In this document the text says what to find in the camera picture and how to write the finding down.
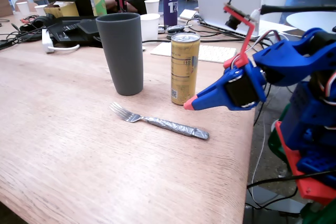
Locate yellow drink can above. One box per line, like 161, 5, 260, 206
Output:
170, 33, 201, 106

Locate gray metal floor plate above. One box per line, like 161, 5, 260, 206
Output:
245, 185, 308, 214

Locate yellow cardboard box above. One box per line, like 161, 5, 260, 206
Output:
43, 0, 80, 18

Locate white plastic handle device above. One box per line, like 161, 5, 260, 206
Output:
41, 28, 80, 54

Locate thick black camera cable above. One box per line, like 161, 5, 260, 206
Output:
261, 4, 336, 15

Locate black headphones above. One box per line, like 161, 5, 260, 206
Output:
19, 13, 57, 35

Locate black desk device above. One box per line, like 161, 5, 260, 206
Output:
47, 16, 103, 48

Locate small white box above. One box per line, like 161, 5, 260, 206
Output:
179, 8, 197, 20

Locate green clamp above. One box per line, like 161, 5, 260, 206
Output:
300, 200, 336, 224
267, 103, 291, 166

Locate blue gripper with motor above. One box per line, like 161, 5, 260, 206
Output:
183, 62, 268, 111

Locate brown cardboard box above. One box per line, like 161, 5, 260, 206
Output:
0, 0, 14, 17

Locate white keyboard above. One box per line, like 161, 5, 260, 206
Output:
150, 42, 237, 64

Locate dark gray plastic cup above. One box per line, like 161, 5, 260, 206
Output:
96, 12, 144, 97

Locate metal fork with taped handle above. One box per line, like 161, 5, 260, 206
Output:
108, 101, 210, 141

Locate white round table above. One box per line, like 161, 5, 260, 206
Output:
285, 11, 336, 38

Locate red wrist camera mount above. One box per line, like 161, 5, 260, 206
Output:
223, 0, 257, 69

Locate light wooden chair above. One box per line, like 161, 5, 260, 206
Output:
12, 0, 39, 13

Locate white paper cup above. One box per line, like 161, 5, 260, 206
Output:
140, 13, 161, 42
144, 0, 160, 15
16, 1, 30, 16
34, 4, 48, 17

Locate red robot base plate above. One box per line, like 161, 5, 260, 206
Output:
275, 121, 336, 206

